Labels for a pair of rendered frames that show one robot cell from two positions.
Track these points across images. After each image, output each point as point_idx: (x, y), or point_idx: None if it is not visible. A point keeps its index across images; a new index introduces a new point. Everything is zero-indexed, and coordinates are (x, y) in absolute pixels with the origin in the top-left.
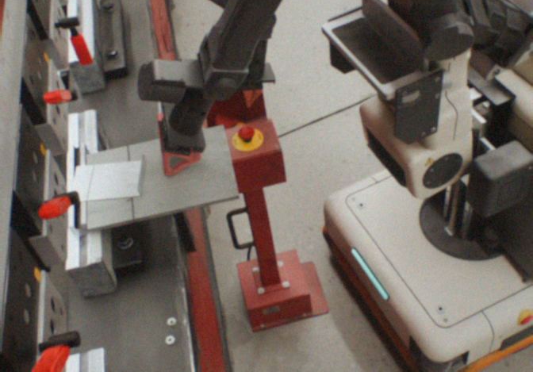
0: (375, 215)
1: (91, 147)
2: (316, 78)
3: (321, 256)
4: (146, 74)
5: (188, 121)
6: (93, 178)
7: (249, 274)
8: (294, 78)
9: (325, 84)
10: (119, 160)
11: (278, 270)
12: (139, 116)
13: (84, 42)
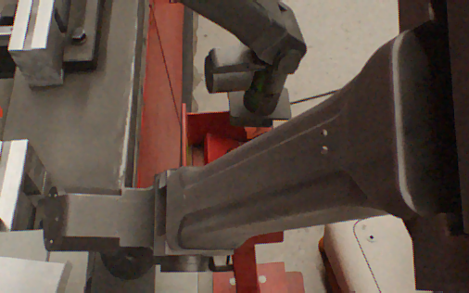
0: (386, 255)
1: (6, 208)
2: (344, 37)
3: (312, 267)
4: (55, 211)
5: (128, 267)
6: None
7: (225, 284)
8: (319, 32)
9: (353, 46)
10: (33, 255)
11: (259, 286)
12: (97, 140)
13: None
